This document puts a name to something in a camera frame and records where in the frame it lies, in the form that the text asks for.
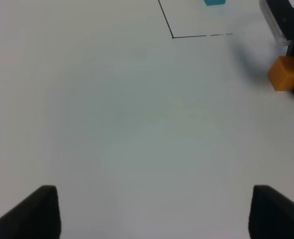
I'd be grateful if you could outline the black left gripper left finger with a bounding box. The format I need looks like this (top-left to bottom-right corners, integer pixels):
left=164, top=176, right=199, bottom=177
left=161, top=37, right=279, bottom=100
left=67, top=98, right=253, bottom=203
left=0, top=185, right=61, bottom=239

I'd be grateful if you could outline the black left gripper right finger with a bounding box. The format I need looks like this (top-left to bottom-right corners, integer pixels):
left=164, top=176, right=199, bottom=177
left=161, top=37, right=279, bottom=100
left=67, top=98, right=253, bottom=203
left=248, top=185, right=294, bottom=239

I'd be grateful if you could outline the orange cube block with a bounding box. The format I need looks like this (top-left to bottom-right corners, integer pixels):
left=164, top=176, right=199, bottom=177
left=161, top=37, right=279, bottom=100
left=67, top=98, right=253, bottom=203
left=268, top=56, right=294, bottom=92

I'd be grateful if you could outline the template blue cube block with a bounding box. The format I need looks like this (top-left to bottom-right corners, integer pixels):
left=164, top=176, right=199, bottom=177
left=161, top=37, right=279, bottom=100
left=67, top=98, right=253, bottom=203
left=204, top=0, right=226, bottom=6

